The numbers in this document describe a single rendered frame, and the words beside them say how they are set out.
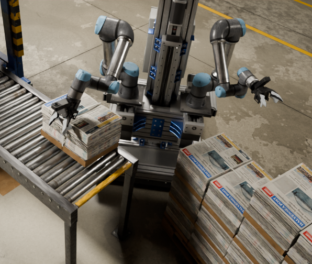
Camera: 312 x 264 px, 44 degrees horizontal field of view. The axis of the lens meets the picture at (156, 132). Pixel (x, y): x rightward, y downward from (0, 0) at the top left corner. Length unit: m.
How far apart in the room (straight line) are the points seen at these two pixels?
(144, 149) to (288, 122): 1.79
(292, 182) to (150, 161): 1.38
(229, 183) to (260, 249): 0.40
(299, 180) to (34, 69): 3.16
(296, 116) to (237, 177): 2.27
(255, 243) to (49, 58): 3.26
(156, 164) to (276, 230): 1.38
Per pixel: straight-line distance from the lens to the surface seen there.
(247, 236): 2.28
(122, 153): 2.39
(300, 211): 2.05
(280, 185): 2.11
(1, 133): 2.54
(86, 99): 2.38
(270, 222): 2.08
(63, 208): 2.12
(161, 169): 3.12
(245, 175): 2.42
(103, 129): 2.18
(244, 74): 2.50
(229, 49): 2.65
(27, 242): 2.97
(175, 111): 2.87
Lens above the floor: 2.50
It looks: 42 degrees down
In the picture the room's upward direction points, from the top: 11 degrees clockwise
